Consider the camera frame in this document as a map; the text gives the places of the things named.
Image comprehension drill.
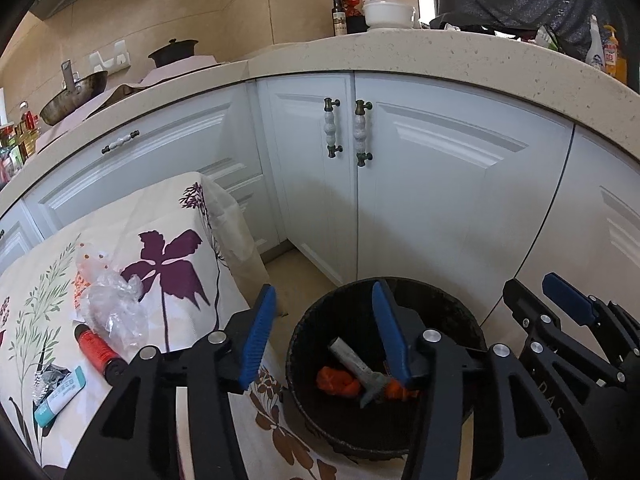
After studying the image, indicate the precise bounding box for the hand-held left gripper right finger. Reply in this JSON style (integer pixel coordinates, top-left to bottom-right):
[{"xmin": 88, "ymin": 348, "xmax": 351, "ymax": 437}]
[{"xmin": 371, "ymin": 280, "xmax": 588, "ymax": 480}]

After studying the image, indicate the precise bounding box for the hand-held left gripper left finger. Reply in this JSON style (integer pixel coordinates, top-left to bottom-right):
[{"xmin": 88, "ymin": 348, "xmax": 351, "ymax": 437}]
[{"xmin": 65, "ymin": 284, "xmax": 277, "ymax": 480}]

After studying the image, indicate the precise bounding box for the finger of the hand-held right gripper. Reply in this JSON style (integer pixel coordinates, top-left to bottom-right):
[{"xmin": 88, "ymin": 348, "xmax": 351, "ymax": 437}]
[
  {"xmin": 542, "ymin": 272, "xmax": 640, "ymax": 361},
  {"xmin": 502, "ymin": 279, "xmax": 628, "ymax": 388}
]

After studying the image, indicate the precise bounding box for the black trash bin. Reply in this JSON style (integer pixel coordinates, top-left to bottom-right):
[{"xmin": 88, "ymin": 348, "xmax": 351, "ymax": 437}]
[{"xmin": 286, "ymin": 276, "xmax": 488, "ymax": 462}]

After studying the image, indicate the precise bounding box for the white printed tube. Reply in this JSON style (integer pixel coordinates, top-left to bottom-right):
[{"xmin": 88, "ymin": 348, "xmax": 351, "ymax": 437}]
[{"xmin": 327, "ymin": 337, "xmax": 388, "ymax": 408}]

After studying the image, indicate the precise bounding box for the small orange plastic bag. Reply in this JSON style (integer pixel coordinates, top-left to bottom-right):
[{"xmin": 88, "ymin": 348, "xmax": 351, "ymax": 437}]
[{"xmin": 384, "ymin": 377, "xmax": 422, "ymax": 402}]

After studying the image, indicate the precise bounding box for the large orange plastic bag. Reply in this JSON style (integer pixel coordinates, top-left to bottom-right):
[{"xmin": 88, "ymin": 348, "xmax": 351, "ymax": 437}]
[{"xmin": 316, "ymin": 366, "xmax": 362, "ymax": 397}]

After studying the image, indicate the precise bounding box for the clear plastic wrap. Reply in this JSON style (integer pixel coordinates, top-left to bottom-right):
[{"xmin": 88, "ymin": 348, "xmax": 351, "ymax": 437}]
[{"xmin": 85, "ymin": 272, "xmax": 151, "ymax": 351}]

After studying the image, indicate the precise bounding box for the red label small bottle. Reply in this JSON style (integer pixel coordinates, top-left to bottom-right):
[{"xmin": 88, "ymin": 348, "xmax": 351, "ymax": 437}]
[{"xmin": 74, "ymin": 324, "xmax": 125, "ymax": 382}]

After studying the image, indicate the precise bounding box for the orange white snack wrapper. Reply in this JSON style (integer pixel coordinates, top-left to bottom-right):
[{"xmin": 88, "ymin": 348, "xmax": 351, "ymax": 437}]
[{"xmin": 72, "ymin": 242, "xmax": 113, "ymax": 321}]

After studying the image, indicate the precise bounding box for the teal label tube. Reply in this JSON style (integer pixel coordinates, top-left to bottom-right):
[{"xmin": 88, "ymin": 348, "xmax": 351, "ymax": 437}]
[{"xmin": 34, "ymin": 365, "xmax": 87, "ymax": 426}]

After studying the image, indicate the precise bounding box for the silver foil wrapper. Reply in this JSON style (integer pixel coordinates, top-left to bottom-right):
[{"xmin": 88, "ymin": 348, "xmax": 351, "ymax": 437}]
[{"xmin": 31, "ymin": 366, "xmax": 71, "ymax": 406}]

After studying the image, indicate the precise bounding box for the white cabinet door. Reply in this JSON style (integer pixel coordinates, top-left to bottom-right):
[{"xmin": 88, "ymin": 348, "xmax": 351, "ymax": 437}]
[
  {"xmin": 485, "ymin": 125, "xmax": 640, "ymax": 321},
  {"xmin": 354, "ymin": 72, "xmax": 576, "ymax": 321},
  {"xmin": 0, "ymin": 205, "xmax": 31, "ymax": 276},
  {"xmin": 267, "ymin": 74, "xmax": 358, "ymax": 286}
]

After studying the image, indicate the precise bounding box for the floral tablecloth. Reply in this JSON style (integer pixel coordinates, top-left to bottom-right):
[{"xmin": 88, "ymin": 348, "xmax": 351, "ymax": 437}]
[{"xmin": 0, "ymin": 171, "xmax": 346, "ymax": 480}]

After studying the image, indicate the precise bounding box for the wide white cabinet front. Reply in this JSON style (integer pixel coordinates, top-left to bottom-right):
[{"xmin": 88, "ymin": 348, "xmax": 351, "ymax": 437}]
[{"xmin": 22, "ymin": 95, "xmax": 261, "ymax": 241}]

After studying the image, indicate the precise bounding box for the yellow dish soap bottle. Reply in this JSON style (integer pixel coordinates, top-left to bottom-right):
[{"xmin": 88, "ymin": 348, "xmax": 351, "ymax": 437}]
[{"xmin": 602, "ymin": 25, "xmax": 628, "ymax": 83}]

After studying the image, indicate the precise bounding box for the white spray bottle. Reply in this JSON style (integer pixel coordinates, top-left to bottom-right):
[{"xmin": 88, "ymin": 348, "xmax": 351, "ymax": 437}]
[{"xmin": 585, "ymin": 15, "xmax": 607, "ymax": 68}]

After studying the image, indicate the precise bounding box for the green white packet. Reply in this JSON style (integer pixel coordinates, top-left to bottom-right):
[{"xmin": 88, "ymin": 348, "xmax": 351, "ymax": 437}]
[{"xmin": 535, "ymin": 25, "xmax": 561, "ymax": 52}]

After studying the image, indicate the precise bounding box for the beige kitchen countertop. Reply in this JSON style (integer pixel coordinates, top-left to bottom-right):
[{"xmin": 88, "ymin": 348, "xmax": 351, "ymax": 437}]
[{"xmin": 0, "ymin": 27, "xmax": 640, "ymax": 221}]

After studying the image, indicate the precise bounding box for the pink stove cover cloth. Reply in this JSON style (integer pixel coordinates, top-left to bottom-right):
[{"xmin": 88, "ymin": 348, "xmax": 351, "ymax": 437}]
[{"xmin": 35, "ymin": 55, "xmax": 221, "ymax": 153}]

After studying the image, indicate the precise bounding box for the black casserole pot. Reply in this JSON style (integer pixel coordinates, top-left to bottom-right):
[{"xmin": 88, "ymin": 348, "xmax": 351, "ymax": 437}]
[{"xmin": 148, "ymin": 38, "xmax": 200, "ymax": 68}]

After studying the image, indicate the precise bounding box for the steel wok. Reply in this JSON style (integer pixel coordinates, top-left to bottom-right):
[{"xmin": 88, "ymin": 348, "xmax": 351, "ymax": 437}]
[{"xmin": 39, "ymin": 59, "xmax": 109, "ymax": 127}]

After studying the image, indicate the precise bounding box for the group of condiment bottles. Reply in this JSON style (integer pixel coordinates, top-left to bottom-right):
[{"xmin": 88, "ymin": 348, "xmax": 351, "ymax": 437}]
[{"xmin": 0, "ymin": 102, "xmax": 41, "ymax": 186}]

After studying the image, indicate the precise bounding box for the yellow cooking oil bottle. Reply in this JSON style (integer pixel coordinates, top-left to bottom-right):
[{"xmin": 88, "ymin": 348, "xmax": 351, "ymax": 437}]
[{"xmin": 17, "ymin": 102, "xmax": 41, "ymax": 156}]

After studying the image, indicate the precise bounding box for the white lidded bowl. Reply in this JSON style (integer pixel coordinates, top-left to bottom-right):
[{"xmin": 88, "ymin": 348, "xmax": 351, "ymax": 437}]
[{"xmin": 362, "ymin": 0, "xmax": 416, "ymax": 30}]

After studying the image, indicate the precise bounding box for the dark glass oil bottle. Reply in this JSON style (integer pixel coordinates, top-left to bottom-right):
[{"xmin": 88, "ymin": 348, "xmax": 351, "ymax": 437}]
[{"xmin": 331, "ymin": 0, "xmax": 348, "ymax": 37}]

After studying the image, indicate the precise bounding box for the vertical ceramic cabinet handle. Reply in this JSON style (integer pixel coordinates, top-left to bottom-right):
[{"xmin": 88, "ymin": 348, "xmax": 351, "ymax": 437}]
[
  {"xmin": 354, "ymin": 100, "xmax": 373, "ymax": 168},
  {"xmin": 324, "ymin": 98, "xmax": 342, "ymax": 158}
]

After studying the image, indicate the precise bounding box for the horizontal ceramic cabinet handle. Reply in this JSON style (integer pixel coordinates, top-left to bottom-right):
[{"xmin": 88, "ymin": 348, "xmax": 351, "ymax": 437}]
[{"xmin": 101, "ymin": 130, "xmax": 141, "ymax": 156}]

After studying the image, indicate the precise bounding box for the white double wall socket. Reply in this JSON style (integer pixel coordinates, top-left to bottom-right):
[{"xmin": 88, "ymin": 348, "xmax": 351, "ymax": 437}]
[{"xmin": 90, "ymin": 40, "xmax": 132, "ymax": 72}]

